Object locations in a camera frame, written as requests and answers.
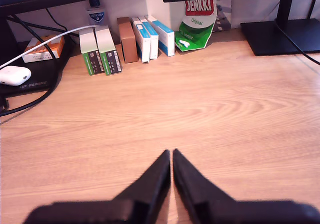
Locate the grey printed booklet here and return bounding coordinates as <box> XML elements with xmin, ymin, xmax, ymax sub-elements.
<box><xmin>214</xmin><ymin>0</ymin><xmax>233</xmax><ymax>32</ymax></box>

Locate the white and blue box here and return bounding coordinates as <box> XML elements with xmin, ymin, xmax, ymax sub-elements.
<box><xmin>144</xmin><ymin>15</ymin><xmax>176</xmax><ymax>57</ymax></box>
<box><xmin>138</xmin><ymin>16</ymin><xmax>160</xmax><ymax>60</ymax></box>
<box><xmin>131</xmin><ymin>17</ymin><xmax>152</xmax><ymax>64</ymax></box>

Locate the black Huawei monitor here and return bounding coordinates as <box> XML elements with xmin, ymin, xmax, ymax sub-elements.
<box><xmin>161</xmin><ymin>0</ymin><xmax>320</xmax><ymax>57</ymax></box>

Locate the thin black cable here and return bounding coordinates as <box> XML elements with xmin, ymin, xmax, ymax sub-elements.
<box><xmin>45</xmin><ymin>8</ymin><xmax>81</xmax><ymax>37</ymax></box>

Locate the green white snack bag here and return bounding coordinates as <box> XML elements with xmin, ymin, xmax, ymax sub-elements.
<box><xmin>174</xmin><ymin>0</ymin><xmax>218</xmax><ymax>52</ymax></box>

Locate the long black table cable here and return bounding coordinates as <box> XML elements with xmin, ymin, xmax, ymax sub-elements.
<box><xmin>274</xmin><ymin>18</ymin><xmax>320</xmax><ymax>66</ymax></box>

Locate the orange and white box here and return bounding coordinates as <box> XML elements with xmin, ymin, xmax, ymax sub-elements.
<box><xmin>21</xmin><ymin>35</ymin><xmax>66</xmax><ymax>64</ymax></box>

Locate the white cable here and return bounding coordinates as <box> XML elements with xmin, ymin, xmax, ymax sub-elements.
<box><xmin>0</xmin><ymin>25</ymin><xmax>102</xmax><ymax>69</ymax></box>

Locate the green and white box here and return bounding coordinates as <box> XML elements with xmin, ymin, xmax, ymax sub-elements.
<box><xmin>94</xmin><ymin>25</ymin><xmax>123</xmax><ymax>76</ymax></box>
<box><xmin>79</xmin><ymin>28</ymin><xmax>105</xmax><ymax>76</ymax></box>

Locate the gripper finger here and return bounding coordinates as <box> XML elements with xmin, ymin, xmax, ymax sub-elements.
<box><xmin>172</xmin><ymin>148</ymin><xmax>237</xmax><ymax>224</ymax></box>
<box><xmin>112</xmin><ymin>148</ymin><xmax>172</xmax><ymax>224</ymax></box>

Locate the white earbuds case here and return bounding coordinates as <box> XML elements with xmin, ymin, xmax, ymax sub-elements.
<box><xmin>0</xmin><ymin>65</ymin><xmax>32</xmax><ymax>87</ymax></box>

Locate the thick black cable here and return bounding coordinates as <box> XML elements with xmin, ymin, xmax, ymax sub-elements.
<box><xmin>0</xmin><ymin>15</ymin><xmax>63</xmax><ymax>117</ymax></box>

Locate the black monitor cable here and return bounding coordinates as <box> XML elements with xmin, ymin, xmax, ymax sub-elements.
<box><xmin>306</xmin><ymin>0</ymin><xmax>320</xmax><ymax>20</ymax></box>

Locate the brown cardboard box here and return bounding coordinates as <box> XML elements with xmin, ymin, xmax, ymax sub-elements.
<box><xmin>116</xmin><ymin>17</ymin><xmax>139</xmax><ymax>64</ymax></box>

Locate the blue-capped sanitiser bottle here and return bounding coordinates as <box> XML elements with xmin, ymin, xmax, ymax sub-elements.
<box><xmin>86</xmin><ymin>0</ymin><xmax>106</xmax><ymax>27</ymax></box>

